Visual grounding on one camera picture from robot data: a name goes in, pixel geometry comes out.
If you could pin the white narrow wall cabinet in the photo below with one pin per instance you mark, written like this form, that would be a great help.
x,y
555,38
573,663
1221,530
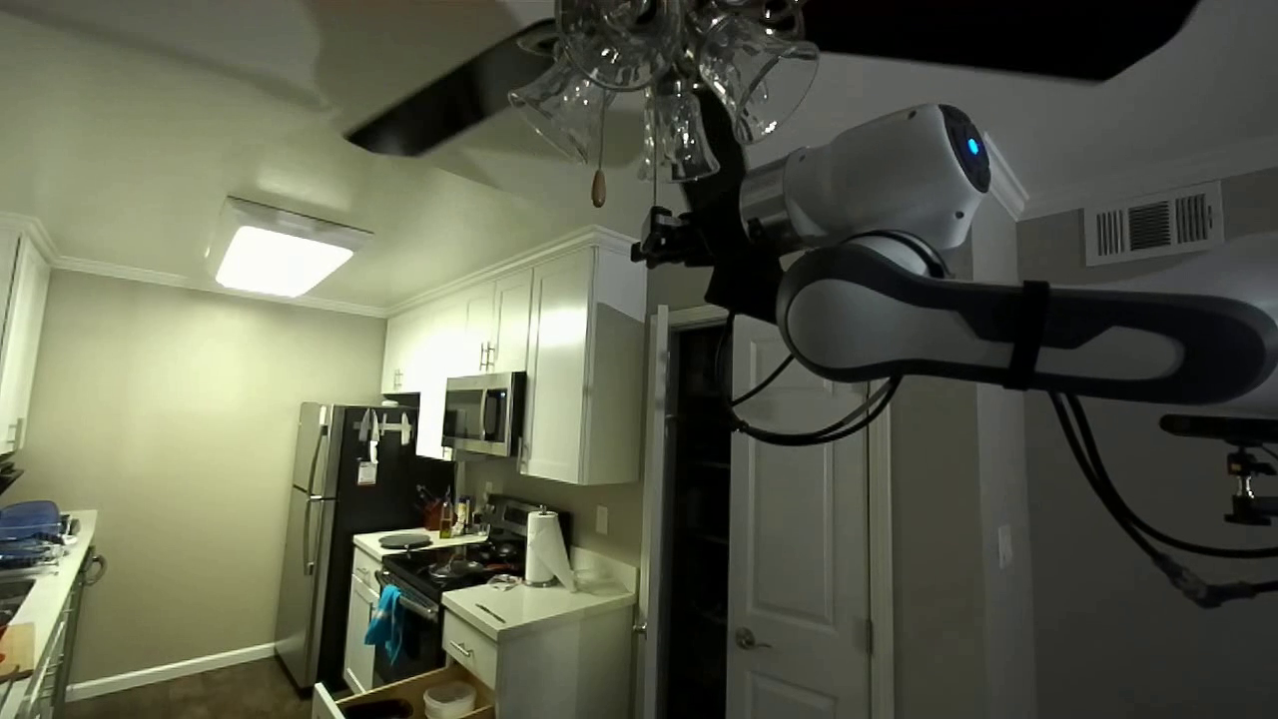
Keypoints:
x,y
16,339

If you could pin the white panel door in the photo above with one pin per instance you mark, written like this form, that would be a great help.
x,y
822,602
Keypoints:
x,y
802,531

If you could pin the open wooden drawer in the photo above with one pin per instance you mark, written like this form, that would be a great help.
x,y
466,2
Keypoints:
x,y
401,696

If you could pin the white base cabinet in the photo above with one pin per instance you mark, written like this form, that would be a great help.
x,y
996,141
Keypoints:
x,y
531,646

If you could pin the white wall cabinets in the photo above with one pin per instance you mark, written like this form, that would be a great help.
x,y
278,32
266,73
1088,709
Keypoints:
x,y
531,351

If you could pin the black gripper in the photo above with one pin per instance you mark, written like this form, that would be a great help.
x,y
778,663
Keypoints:
x,y
744,254

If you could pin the stainless steel microwave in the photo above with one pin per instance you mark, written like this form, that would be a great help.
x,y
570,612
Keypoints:
x,y
482,412

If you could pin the black camera on mount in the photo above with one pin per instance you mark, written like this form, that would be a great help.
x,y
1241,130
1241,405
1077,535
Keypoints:
x,y
1241,463

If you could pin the blue dish towel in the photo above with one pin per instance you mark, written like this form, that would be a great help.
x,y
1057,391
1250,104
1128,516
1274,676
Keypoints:
x,y
386,624

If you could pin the blue cloth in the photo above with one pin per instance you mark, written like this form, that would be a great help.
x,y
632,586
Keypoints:
x,y
31,530

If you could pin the white kitchen counter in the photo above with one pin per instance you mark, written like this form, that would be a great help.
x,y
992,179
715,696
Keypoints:
x,y
41,612

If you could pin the square ceiling light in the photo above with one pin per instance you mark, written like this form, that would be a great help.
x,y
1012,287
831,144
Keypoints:
x,y
281,254

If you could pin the white air vent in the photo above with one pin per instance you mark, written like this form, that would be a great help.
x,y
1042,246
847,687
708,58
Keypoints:
x,y
1150,226

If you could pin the white paper towel roll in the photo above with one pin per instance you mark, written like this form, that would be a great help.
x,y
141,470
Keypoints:
x,y
543,546

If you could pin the black stove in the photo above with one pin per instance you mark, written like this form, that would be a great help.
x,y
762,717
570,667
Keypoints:
x,y
446,571

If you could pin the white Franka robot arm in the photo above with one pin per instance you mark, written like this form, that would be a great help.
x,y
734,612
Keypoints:
x,y
985,291

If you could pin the stainless steel refrigerator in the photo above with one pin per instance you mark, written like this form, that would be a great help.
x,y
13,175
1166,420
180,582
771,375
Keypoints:
x,y
342,531

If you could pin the dark ceiling fan blade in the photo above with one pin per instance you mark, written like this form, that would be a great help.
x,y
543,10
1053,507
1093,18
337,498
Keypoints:
x,y
446,104
1000,32

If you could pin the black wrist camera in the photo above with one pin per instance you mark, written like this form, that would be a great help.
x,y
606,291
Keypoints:
x,y
668,237

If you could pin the glass chandelier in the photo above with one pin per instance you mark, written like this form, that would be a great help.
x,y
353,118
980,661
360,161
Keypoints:
x,y
664,66

